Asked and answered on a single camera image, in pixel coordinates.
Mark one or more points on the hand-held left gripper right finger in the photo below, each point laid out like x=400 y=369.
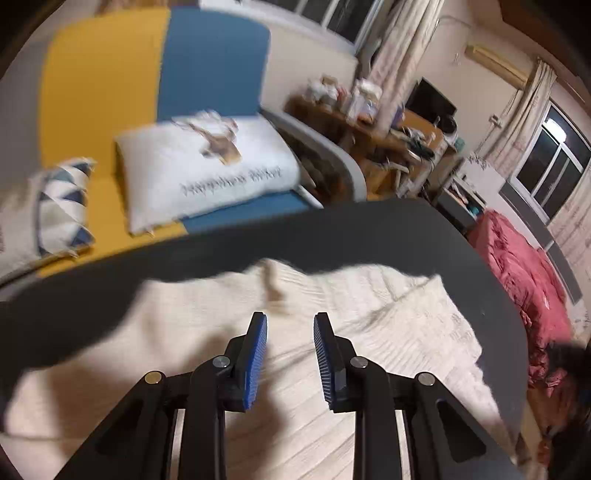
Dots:
x=323 y=364

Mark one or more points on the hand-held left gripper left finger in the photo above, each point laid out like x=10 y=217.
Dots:
x=256 y=360

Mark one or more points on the white knit sweater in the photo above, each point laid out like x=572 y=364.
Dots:
x=369 y=323

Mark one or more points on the pink blanket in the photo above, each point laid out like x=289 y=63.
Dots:
x=517 y=277

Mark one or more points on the deer print white pillow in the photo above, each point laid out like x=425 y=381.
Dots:
x=184 y=175

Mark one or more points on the white low cabinet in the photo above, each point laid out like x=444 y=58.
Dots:
x=485 y=180

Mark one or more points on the wooden desk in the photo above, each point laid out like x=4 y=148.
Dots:
x=351 y=129

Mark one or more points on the triangle pattern pillow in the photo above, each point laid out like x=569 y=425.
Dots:
x=60 y=207

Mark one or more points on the assorted jars and boxes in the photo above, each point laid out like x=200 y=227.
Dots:
x=341 y=97

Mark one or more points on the black monitor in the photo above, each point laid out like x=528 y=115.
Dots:
x=431 y=101

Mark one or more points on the multicolour fabric sofa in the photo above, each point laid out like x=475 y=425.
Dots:
x=101 y=92

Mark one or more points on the small white frame window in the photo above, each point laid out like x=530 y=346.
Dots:
x=549 y=161

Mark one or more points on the wall air conditioner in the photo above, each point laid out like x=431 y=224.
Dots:
x=496 y=62

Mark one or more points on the large white frame window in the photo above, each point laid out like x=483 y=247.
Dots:
x=341 y=18

